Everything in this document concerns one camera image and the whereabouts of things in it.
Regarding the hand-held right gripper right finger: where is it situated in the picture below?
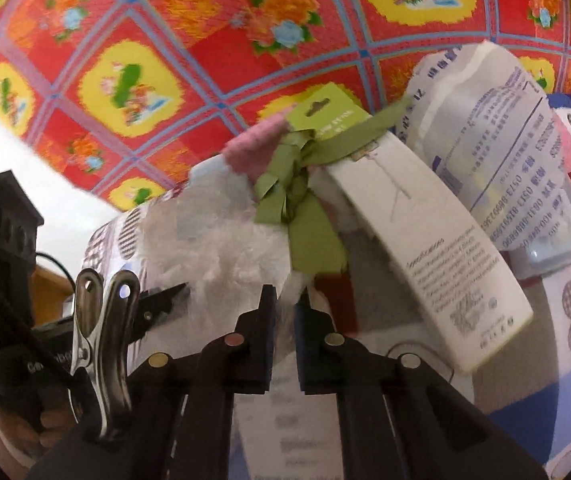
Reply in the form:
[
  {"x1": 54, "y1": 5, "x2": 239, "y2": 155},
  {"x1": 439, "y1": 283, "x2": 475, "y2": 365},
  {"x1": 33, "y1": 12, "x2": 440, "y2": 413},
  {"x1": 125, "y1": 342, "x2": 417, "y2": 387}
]
[{"x1": 295, "y1": 287, "x2": 549, "y2": 480}]

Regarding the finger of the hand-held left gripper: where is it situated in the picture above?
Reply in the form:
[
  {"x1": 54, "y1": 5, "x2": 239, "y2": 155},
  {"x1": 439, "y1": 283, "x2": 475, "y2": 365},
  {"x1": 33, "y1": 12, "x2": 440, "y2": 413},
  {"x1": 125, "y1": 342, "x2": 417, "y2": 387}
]
[{"x1": 138, "y1": 282, "x2": 189, "y2": 323}]

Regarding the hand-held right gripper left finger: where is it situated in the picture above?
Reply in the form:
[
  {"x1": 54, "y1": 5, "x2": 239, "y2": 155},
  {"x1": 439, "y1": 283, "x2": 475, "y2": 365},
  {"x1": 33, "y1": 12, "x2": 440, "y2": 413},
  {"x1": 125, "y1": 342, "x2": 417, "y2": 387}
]
[{"x1": 26, "y1": 285, "x2": 277, "y2": 480}]

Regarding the white cardboard box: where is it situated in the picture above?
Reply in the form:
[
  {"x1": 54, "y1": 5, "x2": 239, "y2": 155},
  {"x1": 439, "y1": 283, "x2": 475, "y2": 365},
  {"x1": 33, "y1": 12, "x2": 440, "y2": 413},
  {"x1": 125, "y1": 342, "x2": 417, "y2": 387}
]
[{"x1": 233, "y1": 350, "x2": 349, "y2": 480}]

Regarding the clear plastic bag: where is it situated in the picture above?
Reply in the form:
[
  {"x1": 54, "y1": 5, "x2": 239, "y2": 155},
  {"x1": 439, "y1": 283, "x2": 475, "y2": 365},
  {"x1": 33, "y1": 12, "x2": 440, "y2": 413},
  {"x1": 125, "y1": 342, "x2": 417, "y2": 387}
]
[{"x1": 138, "y1": 157, "x2": 326, "y2": 306}]

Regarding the green ribbon bow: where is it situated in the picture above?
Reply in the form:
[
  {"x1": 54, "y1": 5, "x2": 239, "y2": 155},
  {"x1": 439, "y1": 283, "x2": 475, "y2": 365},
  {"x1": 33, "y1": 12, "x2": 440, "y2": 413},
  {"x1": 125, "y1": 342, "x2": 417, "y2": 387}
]
[{"x1": 254, "y1": 97, "x2": 411, "y2": 273}]

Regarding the white box with green end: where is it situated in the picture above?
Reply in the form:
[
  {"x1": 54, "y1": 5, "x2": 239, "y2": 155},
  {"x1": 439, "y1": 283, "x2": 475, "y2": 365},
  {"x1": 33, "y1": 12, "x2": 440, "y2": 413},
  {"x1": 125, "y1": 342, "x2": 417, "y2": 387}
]
[{"x1": 285, "y1": 82, "x2": 535, "y2": 375}]

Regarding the pink knitted item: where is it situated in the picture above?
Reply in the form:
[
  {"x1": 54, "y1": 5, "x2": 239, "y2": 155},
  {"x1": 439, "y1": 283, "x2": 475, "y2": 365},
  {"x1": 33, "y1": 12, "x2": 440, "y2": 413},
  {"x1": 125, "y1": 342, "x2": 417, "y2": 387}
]
[{"x1": 226, "y1": 115, "x2": 291, "y2": 181}]

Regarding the white printed plastic bag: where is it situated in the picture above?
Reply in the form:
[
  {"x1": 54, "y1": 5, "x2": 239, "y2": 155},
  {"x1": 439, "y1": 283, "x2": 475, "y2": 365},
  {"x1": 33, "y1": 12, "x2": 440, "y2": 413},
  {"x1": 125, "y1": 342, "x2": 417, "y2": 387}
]
[{"x1": 398, "y1": 40, "x2": 566, "y2": 251}]

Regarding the person's left hand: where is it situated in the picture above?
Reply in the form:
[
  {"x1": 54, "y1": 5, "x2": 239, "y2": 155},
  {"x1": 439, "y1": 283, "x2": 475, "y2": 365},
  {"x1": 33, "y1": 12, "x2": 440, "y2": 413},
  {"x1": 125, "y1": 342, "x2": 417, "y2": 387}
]
[{"x1": 0, "y1": 405, "x2": 84, "y2": 466}]

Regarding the wooden corner cabinet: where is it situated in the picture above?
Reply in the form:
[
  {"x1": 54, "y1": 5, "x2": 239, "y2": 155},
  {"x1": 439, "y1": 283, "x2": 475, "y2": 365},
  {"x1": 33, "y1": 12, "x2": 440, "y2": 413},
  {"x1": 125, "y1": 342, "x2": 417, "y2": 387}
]
[{"x1": 28, "y1": 260, "x2": 79, "y2": 331}]

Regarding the metal spring clamp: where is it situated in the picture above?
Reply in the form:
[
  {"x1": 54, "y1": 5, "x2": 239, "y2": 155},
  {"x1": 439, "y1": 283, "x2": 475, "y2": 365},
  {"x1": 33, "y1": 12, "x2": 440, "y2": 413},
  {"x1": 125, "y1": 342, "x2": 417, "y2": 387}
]
[{"x1": 70, "y1": 270, "x2": 140, "y2": 442}]

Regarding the clear blister pack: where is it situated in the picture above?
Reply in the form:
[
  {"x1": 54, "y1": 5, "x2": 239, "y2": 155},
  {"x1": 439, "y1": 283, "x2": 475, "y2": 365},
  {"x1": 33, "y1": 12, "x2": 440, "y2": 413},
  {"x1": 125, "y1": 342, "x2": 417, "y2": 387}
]
[{"x1": 508, "y1": 195, "x2": 571, "y2": 278}]

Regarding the red floral printed cloth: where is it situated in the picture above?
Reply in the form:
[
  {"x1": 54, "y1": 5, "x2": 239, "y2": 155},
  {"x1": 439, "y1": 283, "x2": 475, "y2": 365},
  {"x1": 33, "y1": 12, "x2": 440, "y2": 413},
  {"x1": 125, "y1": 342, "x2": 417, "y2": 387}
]
[{"x1": 0, "y1": 0, "x2": 571, "y2": 211}]

